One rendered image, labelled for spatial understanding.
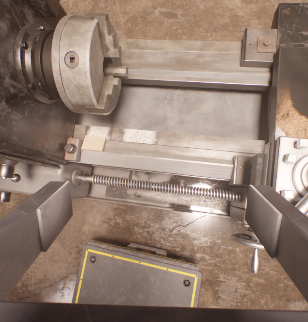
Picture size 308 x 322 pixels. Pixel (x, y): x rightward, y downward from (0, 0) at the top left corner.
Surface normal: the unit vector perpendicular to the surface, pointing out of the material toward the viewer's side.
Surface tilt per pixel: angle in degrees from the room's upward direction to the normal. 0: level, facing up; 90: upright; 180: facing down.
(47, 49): 2
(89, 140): 18
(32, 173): 32
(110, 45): 52
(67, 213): 96
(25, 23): 90
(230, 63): 0
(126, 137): 0
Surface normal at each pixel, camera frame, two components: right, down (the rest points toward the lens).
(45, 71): -0.18, 0.47
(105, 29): -0.18, 0.68
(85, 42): -0.15, -0.07
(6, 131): 0.98, 0.11
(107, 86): -0.11, -0.29
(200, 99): 0.22, -0.07
